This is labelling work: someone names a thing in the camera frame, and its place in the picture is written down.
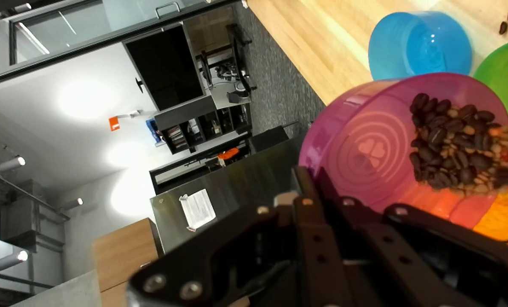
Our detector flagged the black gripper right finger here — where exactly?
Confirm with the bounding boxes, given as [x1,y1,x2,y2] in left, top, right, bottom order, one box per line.
[323,192,508,307]

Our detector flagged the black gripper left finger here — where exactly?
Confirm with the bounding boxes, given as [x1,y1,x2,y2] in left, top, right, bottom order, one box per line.
[127,166,355,307]

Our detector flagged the purple translucent plastic bowl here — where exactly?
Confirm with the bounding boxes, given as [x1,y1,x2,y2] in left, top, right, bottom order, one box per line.
[297,72,508,231]

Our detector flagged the mixed dried beans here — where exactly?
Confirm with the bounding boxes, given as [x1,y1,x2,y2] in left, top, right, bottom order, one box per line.
[410,7,508,193]

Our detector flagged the green plastic bowl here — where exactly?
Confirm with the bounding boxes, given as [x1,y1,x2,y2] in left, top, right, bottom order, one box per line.
[473,36,508,142]

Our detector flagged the blue plastic bowl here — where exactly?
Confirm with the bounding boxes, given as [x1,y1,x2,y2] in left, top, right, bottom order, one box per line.
[369,11,474,82]

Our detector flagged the white paper on refrigerator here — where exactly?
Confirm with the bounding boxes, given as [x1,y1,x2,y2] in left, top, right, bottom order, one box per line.
[178,188,219,232]

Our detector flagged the black storage shelf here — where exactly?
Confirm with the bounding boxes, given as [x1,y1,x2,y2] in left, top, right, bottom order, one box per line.
[152,94,254,157]

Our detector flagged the small wooden cabinet over refrigerator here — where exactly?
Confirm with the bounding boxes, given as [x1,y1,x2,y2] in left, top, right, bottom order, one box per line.
[91,217,166,307]

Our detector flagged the black equipment stand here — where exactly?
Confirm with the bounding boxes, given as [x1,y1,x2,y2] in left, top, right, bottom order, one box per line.
[200,23,260,108]

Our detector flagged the white cylindrical ceiling lamp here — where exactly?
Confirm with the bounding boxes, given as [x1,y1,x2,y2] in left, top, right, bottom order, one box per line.
[0,250,31,272]
[0,156,29,174]
[60,197,87,212]

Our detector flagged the grey ceiling air unit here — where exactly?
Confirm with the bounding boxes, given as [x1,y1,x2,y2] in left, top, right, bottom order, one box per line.
[0,180,69,255]

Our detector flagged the grey framed glass door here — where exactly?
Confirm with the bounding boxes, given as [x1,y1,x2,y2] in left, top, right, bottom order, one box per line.
[0,0,243,82]

